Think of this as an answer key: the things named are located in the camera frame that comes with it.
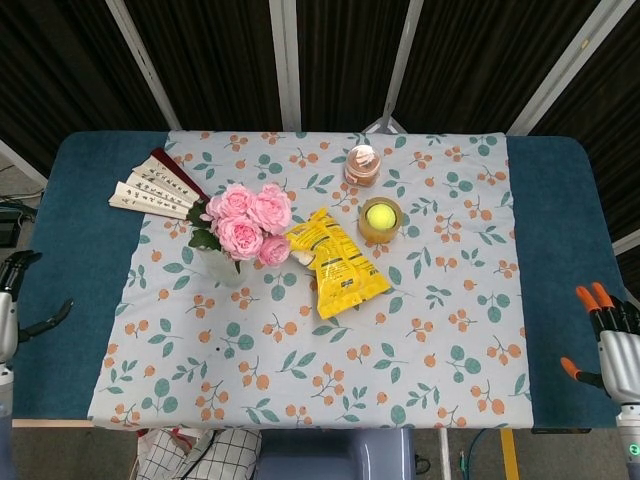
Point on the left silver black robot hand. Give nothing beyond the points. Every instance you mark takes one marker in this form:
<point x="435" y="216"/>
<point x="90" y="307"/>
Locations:
<point x="9" y="325"/>

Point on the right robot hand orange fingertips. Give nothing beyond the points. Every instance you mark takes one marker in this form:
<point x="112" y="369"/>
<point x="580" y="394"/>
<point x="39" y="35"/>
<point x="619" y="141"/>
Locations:
<point x="622" y="365"/>

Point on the pink rose bouquet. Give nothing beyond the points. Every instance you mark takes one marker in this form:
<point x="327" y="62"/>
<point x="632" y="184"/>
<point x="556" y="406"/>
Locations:
<point x="245" y="225"/>

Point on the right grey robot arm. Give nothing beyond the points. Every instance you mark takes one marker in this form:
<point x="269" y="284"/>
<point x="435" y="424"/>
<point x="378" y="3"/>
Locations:
<point x="631" y="442"/>

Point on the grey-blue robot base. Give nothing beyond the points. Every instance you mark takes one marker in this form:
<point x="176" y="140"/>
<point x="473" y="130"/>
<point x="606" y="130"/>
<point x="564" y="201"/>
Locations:
<point x="330" y="455"/>

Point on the clear textured glass vase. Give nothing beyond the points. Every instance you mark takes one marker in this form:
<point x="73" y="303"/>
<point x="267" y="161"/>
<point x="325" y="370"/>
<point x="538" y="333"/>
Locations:
<point x="222" y="275"/>

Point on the black equipment box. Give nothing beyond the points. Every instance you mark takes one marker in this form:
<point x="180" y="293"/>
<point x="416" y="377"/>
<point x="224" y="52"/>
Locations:
<point x="10" y="227"/>

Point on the teal table cover cloth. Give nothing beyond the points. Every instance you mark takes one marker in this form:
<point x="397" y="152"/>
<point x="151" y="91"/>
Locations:
<point x="75" y="250"/>

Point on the folding paper fan with calligraphy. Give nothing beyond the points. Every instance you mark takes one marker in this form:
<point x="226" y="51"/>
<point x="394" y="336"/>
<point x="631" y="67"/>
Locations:
<point x="155" y="192"/>

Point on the white grid pattern bag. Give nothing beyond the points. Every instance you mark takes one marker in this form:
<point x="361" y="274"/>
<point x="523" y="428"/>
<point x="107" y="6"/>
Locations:
<point x="165" y="457"/>

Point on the floral fruit print tablecloth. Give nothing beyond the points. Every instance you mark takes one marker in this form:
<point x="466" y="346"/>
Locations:
<point x="400" y="325"/>

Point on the tennis ball in cup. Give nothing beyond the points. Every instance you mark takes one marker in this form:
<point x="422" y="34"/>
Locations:
<point x="380" y="238"/>

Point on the yellow-green tennis ball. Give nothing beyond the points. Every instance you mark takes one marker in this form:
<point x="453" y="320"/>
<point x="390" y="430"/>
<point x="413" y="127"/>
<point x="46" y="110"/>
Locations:
<point x="380" y="216"/>

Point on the yellow snack bag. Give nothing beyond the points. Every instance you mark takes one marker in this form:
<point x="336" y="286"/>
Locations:
<point x="345" y="280"/>

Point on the clear jar of rubber bands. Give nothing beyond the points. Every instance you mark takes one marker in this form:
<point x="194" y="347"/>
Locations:
<point x="361" y="167"/>

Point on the dark pleated curtain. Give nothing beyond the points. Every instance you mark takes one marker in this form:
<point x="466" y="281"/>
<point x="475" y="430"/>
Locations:
<point x="225" y="60"/>

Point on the white frame post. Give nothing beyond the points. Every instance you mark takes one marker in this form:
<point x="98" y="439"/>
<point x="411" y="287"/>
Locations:
<point x="402" y="50"/>
<point x="560" y="65"/>
<point x="140" y="55"/>
<point x="286" y="60"/>
<point x="20" y="160"/>
<point x="630" y="242"/>

